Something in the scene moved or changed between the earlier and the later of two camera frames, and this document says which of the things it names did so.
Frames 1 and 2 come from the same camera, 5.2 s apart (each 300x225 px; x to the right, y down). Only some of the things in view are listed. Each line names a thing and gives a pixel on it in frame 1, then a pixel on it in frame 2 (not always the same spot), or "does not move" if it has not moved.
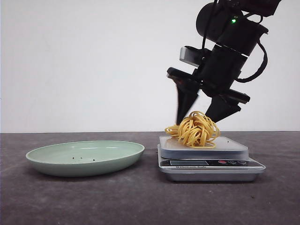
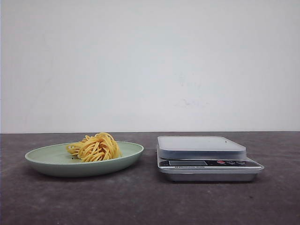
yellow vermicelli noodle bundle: [196, 129] -> [100, 146]
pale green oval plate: [84, 158] does not move
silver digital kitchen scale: [228, 161] does not move
